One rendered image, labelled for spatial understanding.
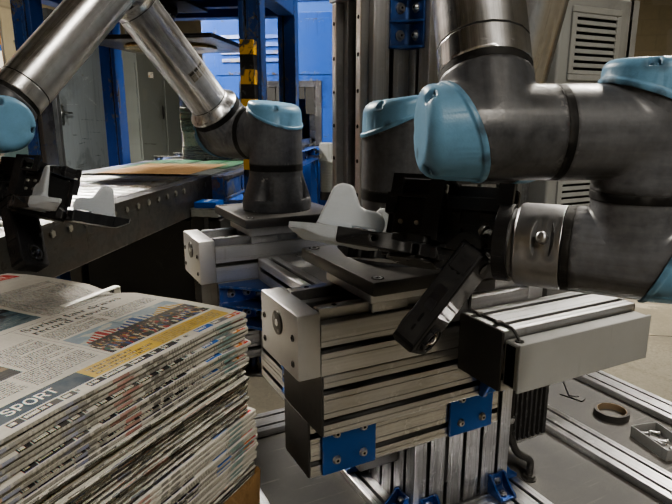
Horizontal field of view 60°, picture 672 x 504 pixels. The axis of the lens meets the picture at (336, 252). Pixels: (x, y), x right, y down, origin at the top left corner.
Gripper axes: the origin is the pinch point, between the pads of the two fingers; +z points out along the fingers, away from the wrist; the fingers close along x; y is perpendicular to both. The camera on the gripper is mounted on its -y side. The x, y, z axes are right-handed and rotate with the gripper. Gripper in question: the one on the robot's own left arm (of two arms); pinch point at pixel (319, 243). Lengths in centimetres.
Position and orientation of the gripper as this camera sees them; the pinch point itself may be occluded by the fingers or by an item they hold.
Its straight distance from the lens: 62.0
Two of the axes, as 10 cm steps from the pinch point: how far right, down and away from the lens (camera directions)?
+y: 1.8, -9.8, 1.1
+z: -8.8, -1.1, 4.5
